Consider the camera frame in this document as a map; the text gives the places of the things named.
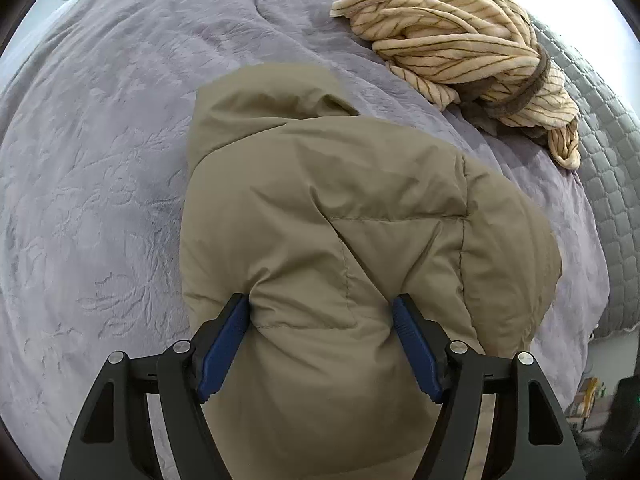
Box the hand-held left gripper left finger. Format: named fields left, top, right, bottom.
left=59, top=293, right=251, bottom=480

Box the grey quilted bedspread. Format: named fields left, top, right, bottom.
left=525, top=10, right=640, bottom=342

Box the cream striped fleece robe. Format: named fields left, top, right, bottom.
left=330, top=0, right=582, bottom=170

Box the dark object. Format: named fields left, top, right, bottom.
left=597, top=376, right=640, bottom=466

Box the khaki puffer jacket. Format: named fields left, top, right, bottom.
left=179, top=63, right=563, bottom=480

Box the purple embossed blanket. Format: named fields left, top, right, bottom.
left=0, top=0, right=611, bottom=480

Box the yellow object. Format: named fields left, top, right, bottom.
left=580, top=376, right=602, bottom=420

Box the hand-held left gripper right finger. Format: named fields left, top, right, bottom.
left=391, top=293, right=587, bottom=480

